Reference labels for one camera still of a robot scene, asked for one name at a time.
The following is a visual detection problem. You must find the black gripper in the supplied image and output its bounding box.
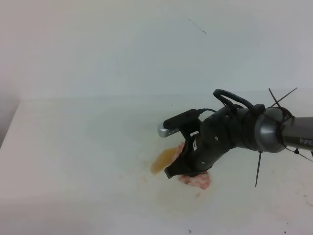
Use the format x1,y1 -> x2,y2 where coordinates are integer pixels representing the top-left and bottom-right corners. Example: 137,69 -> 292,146
164,107 -> 247,179

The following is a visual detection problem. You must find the pink white striped rag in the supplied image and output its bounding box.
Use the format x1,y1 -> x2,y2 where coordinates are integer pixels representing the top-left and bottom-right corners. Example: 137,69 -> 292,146
172,142 -> 210,190

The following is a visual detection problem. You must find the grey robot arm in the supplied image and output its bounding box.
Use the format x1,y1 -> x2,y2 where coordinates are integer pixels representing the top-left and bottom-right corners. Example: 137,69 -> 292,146
158,105 -> 313,179

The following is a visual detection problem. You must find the brown coffee stain puddle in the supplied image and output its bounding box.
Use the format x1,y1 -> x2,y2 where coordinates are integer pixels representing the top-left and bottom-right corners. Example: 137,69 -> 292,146
150,147 -> 179,175

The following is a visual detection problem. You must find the black camera cable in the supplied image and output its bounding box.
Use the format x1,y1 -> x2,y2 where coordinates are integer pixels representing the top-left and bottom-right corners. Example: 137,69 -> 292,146
198,89 -> 266,116

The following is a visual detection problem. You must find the black cable tie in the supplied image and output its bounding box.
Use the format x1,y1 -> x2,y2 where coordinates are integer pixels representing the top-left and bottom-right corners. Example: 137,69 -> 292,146
255,151 -> 263,187

